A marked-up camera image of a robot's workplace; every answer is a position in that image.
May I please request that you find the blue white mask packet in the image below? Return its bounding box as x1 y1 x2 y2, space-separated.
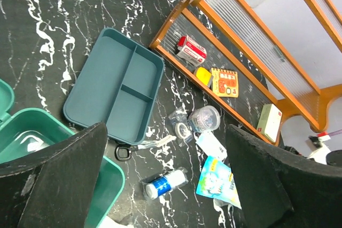
194 131 228 161

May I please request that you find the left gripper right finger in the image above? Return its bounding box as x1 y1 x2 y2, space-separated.
226 124 341 227

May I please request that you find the blue cotton swab bag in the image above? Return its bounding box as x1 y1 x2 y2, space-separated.
196 156 232 199

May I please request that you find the orange spiral notepad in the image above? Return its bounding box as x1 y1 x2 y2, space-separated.
211 68 239 98

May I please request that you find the clear round plastic jar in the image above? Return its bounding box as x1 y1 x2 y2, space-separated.
188 105 221 133

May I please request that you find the white gauze packet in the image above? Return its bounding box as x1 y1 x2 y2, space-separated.
99 216 134 228

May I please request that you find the bagged tape roll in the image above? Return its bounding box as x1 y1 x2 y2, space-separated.
168 107 194 147

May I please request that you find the red white medicine box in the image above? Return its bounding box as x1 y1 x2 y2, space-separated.
176 35 207 67

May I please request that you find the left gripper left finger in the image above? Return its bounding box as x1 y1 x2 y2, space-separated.
1 123 107 227

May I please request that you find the yellow grey sponge block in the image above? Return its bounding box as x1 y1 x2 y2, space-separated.
194 67 213 87

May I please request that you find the green medicine kit box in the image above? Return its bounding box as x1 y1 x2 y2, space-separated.
1 82 125 227

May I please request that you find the orange wooden shelf rack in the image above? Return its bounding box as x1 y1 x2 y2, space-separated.
150 0 341 140

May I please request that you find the blue white bandage roll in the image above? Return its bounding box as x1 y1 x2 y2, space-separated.
141 167 189 200

